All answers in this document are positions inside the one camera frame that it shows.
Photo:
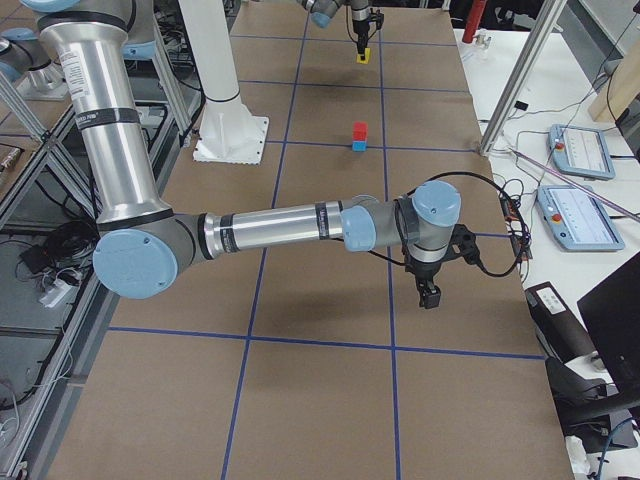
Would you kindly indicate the yellow block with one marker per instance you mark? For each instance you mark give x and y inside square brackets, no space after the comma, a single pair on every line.
[364,58]

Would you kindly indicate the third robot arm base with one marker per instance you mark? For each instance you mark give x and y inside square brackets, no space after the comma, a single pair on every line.
[24,59]

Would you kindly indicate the teach pendant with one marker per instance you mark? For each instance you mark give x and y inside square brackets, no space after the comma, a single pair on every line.
[577,221]
[581,152]

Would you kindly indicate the white power strip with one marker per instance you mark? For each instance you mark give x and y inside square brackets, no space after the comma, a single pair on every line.
[55,293]

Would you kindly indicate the orange circuit board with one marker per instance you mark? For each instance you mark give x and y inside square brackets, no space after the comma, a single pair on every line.
[509,210]

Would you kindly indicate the black monitor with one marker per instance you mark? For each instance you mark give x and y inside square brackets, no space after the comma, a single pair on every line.
[610,312]

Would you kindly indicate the upper teach pendant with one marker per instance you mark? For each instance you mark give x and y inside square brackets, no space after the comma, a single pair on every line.
[581,152]

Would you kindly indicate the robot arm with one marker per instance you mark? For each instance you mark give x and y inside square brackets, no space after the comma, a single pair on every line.
[145,243]
[322,13]

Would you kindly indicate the black cardboard box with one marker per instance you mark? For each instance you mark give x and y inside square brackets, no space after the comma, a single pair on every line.
[564,336]

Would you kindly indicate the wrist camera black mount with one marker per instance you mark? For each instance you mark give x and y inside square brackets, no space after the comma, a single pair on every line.
[463,245]

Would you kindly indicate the blue block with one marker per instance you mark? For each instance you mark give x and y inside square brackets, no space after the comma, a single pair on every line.
[359,145]

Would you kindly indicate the white pedestal mount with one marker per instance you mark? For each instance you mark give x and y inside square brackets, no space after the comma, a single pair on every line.
[228,131]

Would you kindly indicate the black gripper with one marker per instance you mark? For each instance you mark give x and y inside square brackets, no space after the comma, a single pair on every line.
[422,270]
[358,24]

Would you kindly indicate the red cylinder bottle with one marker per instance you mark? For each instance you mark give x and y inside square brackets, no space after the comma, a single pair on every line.
[473,20]

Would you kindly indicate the red block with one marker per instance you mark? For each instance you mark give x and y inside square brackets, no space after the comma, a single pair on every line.
[359,131]

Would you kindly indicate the aluminium frame post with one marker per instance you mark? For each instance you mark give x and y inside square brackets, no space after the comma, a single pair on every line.
[546,20]

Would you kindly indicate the lower teach pendant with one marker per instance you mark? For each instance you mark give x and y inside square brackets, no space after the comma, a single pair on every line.
[577,221]

